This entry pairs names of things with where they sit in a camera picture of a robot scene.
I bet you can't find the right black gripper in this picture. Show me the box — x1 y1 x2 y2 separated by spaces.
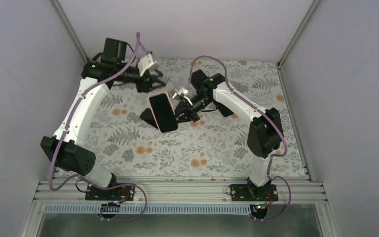
169 93 213 125

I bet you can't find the pink-edged black smartphone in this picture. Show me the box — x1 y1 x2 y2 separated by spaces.
148 92 178 133

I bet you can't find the purple smartphone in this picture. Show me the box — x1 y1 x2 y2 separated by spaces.
140 108 158 129

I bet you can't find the black phone case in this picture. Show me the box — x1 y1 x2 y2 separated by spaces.
215 102 234 118

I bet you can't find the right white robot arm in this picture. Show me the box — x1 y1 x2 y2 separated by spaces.
173 70 284 201

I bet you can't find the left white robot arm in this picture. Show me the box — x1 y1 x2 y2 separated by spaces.
40 34 158 200

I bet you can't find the floral patterned table mat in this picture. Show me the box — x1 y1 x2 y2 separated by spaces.
84 60 305 177

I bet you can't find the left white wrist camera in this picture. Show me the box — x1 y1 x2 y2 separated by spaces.
137 52 159 77

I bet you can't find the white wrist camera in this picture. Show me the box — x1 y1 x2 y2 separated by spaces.
172 87 189 100
137 52 159 77

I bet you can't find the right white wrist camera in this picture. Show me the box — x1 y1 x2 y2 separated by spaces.
172 87 189 100

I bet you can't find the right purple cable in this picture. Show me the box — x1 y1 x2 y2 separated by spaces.
186 55 292 222

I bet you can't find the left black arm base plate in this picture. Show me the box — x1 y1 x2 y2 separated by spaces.
85 185 135 201

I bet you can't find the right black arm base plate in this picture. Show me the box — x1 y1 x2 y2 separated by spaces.
229 184 279 201

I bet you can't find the aluminium rail frame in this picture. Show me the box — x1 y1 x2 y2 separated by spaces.
33 177 328 204

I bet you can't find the white slotted cable duct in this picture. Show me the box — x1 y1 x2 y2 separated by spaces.
44 203 251 215

